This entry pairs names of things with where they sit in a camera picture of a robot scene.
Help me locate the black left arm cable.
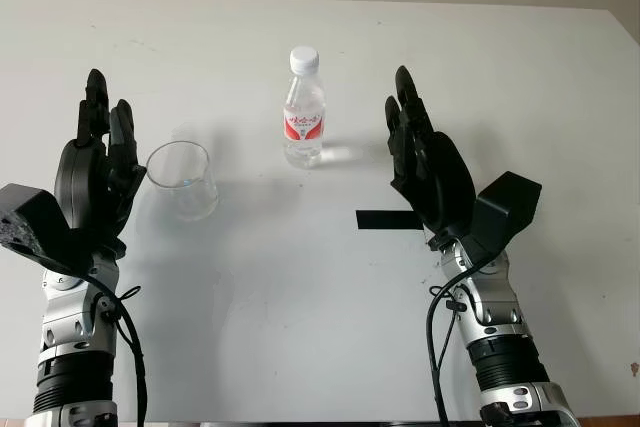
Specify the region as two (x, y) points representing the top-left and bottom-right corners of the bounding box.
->
(82, 269), (149, 424)

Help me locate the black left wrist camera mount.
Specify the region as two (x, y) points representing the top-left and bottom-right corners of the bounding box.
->
(0, 183), (96, 274)

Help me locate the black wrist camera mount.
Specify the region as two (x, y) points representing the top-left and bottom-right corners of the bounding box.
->
(0, 183), (96, 274)
(468, 170), (543, 266)

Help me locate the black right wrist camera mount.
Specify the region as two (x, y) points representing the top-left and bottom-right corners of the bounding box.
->
(468, 170), (543, 266)

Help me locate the black tape strip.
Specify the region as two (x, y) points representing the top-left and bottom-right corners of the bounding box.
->
(355, 208), (424, 233)

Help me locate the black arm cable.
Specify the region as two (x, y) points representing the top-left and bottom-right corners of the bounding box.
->
(82, 269), (149, 424)
(424, 252), (504, 424)

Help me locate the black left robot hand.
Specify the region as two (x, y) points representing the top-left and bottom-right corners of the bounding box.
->
(52, 68), (147, 254)

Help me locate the clear water bottle red label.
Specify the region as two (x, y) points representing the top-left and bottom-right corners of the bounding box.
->
(282, 45), (329, 171)

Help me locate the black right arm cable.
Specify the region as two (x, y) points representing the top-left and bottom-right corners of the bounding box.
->
(424, 252), (504, 424)

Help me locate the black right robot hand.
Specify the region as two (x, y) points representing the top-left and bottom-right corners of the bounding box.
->
(383, 65), (480, 244)

